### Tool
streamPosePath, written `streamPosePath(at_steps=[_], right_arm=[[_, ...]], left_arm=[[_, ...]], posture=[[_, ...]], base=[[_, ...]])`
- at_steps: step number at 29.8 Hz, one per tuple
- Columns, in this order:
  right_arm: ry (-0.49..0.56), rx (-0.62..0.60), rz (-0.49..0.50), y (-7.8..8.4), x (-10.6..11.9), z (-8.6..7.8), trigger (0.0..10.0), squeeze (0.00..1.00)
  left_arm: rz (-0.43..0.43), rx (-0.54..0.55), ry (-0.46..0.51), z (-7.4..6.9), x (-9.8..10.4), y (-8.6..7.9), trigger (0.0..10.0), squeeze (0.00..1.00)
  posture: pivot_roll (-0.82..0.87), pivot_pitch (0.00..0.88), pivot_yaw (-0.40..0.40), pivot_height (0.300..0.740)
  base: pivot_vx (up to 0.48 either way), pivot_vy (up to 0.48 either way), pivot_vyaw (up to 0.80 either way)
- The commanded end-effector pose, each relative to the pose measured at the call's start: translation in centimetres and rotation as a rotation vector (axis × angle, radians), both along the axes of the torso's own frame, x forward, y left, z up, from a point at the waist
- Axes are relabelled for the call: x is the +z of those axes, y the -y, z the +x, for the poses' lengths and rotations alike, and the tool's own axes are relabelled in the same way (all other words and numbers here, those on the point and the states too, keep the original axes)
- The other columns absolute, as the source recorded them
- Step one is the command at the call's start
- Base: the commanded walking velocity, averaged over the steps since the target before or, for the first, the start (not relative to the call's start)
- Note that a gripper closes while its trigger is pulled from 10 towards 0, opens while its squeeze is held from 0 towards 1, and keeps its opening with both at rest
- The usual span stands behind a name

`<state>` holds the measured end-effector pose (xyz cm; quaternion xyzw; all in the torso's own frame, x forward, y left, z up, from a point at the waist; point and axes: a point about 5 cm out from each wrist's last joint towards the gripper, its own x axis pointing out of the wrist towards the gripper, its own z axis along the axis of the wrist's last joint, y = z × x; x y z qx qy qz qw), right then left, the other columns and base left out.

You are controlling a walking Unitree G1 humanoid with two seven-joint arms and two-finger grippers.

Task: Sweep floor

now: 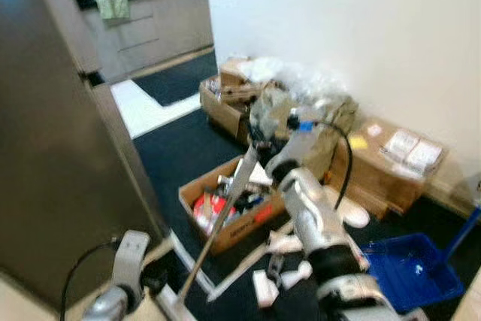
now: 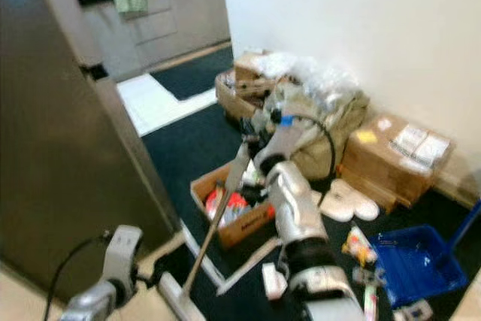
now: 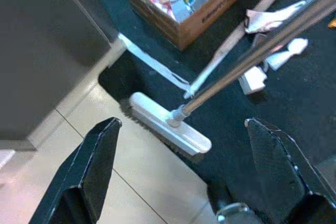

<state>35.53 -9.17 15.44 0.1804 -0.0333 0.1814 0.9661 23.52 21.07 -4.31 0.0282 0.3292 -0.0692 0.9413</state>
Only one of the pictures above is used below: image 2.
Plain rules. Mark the blue dustpan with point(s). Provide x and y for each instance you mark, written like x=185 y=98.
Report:
x=413 y=264

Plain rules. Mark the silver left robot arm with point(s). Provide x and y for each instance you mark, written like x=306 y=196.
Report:
x=90 y=307

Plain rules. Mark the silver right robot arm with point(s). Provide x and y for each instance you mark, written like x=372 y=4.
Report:
x=297 y=208

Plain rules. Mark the large black floor mat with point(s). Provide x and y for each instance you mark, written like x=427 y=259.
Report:
x=244 y=298

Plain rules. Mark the dark floor mat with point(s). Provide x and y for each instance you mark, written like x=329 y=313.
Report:
x=195 y=73

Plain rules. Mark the small open cardboard box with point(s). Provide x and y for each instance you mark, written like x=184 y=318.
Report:
x=233 y=99

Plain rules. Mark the red snack packet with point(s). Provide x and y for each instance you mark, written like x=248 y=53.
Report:
x=222 y=204

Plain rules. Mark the black mat with taped edge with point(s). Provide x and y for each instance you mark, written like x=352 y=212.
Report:
x=180 y=155

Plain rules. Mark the open cardboard box red label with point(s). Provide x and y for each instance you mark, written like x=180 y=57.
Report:
x=244 y=227

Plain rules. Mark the clear plastic bag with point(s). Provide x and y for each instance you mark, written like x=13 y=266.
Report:
x=301 y=69

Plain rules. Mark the olive green sack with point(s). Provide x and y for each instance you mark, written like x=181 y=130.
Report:
x=342 y=122

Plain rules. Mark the white slipper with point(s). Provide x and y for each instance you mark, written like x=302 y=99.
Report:
x=331 y=208
x=361 y=201

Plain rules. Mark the white paper scrap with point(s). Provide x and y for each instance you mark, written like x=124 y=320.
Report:
x=273 y=281

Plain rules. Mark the sealed cardboard box with labels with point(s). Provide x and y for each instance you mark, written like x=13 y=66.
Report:
x=383 y=167

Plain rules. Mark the yellow snack packet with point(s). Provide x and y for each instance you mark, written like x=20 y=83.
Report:
x=358 y=246

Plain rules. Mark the grey kitchen cabinets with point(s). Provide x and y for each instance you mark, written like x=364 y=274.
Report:
x=165 y=24

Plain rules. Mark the printed plastic wrapper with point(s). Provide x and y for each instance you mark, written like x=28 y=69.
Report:
x=370 y=295
x=413 y=311

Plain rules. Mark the grey steel fridge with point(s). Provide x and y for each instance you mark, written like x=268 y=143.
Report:
x=60 y=110

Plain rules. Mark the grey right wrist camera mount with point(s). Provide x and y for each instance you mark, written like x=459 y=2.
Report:
x=285 y=140

